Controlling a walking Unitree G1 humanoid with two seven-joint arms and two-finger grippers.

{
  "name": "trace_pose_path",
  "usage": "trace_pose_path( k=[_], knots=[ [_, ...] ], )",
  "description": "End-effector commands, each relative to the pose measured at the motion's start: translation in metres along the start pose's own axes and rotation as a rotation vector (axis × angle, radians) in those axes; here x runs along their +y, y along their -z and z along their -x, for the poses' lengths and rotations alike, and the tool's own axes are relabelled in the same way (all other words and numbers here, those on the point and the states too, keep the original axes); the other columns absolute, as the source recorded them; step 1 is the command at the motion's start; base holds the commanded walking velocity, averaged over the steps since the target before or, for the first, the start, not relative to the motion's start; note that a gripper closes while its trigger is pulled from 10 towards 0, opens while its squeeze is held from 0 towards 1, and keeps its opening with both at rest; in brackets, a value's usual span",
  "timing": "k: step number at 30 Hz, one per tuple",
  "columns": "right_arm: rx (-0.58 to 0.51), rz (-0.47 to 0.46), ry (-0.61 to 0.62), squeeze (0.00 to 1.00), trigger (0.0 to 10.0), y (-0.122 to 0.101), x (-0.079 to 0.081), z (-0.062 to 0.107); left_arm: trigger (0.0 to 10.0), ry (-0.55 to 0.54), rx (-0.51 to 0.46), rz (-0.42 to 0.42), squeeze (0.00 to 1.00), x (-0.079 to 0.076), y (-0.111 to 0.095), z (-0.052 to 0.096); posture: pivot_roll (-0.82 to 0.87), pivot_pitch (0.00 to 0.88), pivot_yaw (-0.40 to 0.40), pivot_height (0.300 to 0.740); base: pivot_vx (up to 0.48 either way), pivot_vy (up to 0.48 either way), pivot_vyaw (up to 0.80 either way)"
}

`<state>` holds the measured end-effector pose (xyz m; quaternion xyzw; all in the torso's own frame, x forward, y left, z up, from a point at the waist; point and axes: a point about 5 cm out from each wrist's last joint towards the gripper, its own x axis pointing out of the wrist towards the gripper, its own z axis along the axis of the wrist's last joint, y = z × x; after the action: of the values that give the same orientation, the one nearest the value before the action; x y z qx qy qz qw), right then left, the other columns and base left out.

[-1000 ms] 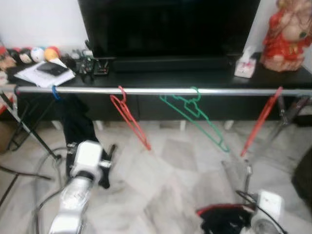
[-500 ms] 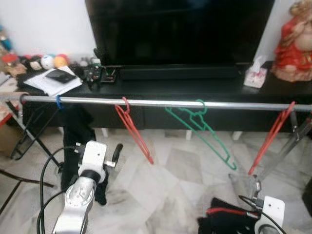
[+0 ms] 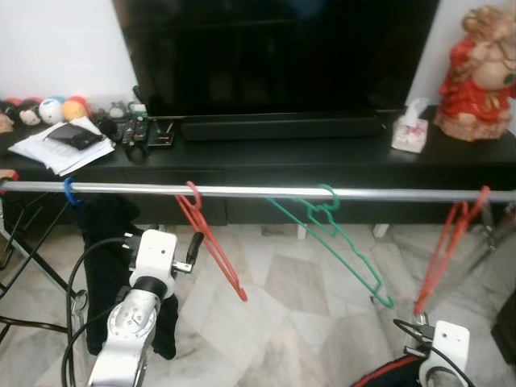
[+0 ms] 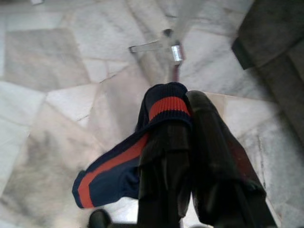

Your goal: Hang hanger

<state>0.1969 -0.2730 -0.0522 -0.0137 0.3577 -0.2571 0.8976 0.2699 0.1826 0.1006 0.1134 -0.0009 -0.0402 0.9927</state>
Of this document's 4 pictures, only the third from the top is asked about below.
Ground red plastic hanger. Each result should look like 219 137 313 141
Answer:
413 185 493 316
175 181 249 303

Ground navy shirt with red trim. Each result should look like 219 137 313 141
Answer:
352 355 427 387

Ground green plastic hanger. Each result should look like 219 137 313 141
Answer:
265 183 397 310

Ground blue plastic hanger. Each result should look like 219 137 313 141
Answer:
62 176 86 210

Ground silver rack bar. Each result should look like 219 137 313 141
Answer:
0 180 516 203

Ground small black stand gadget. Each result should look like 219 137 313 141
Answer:
150 119 177 149

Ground green black electronic gadget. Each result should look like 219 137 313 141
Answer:
119 100 152 149

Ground black soundbar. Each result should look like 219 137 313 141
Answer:
181 113 385 143

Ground black TV cabinet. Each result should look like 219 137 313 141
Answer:
0 103 516 228

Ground black wallet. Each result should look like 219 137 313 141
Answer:
44 123 104 152

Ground white paper stack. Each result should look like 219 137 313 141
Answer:
7 119 116 177

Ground orange round plush toy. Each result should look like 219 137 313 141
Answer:
62 94 90 123

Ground black television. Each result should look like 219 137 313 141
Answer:
112 0 441 119

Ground black round plush toy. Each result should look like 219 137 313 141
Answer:
16 98 44 127

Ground dark pink plush toy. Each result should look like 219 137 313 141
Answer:
0 97 19 135

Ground white tissue box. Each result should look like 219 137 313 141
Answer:
390 98 431 155

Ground red laughing Buddha statue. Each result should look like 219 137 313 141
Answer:
435 6 516 144

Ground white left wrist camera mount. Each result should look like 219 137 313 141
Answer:
128 229 179 299

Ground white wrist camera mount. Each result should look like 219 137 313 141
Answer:
418 320 472 387
128 229 179 299

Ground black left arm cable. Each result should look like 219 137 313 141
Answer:
60 234 139 387

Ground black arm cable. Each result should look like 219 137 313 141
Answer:
60 234 139 387
393 319 478 387

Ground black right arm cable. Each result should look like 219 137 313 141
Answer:
393 319 478 387

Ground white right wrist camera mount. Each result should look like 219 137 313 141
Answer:
418 320 472 387

